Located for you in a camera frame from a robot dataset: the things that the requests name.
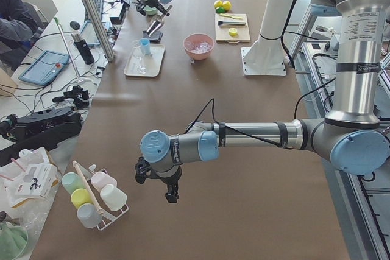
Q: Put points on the green lime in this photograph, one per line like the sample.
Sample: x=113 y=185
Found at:
x=220 y=10

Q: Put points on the yellow plastic knife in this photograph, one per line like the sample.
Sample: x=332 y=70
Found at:
x=230 y=17

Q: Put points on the yellow lemon lower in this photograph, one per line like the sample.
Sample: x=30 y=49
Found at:
x=226 y=5

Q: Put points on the green bowl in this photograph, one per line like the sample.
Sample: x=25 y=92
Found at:
x=150 y=11

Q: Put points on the clear wine glass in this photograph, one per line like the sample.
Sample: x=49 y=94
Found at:
x=138 y=57

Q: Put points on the blue cup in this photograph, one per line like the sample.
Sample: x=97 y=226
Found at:
x=145 y=46

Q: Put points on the steel muddler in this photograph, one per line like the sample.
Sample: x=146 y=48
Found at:
x=231 y=23

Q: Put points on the pink bowl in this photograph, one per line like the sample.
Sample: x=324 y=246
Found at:
x=199 y=37

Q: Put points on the white wire cup rack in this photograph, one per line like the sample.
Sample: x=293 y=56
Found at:
x=95 y=195

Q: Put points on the steel ice scoop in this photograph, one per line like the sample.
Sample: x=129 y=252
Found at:
x=156 y=24

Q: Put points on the clear ice cubes pile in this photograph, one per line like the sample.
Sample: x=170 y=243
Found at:
x=198 y=47

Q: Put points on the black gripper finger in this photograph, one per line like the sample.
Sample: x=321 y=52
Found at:
x=172 y=193

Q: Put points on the wooden cutting board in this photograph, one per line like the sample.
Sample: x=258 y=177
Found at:
x=222 y=32

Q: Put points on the yellow lemon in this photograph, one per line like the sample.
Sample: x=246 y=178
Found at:
x=218 y=3
x=226 y=5

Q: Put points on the yellow lemon upper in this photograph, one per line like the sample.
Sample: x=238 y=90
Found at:
x=218 y=3

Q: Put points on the blue teach pendant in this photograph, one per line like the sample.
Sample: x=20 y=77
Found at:
x=45 y=68

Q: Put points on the grey folded cloth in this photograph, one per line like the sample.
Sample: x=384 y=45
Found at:
x=155 y=37

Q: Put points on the half lemon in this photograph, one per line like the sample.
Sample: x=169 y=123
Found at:
x=233 y=31

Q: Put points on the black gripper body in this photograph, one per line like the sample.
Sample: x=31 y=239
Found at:
x=157 y=4
x=173 y=179

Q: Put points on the cream rabbit tray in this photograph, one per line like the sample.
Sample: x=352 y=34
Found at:
x=152 y=63

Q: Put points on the black water bottle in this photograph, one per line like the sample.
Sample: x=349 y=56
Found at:
x=82 y=47

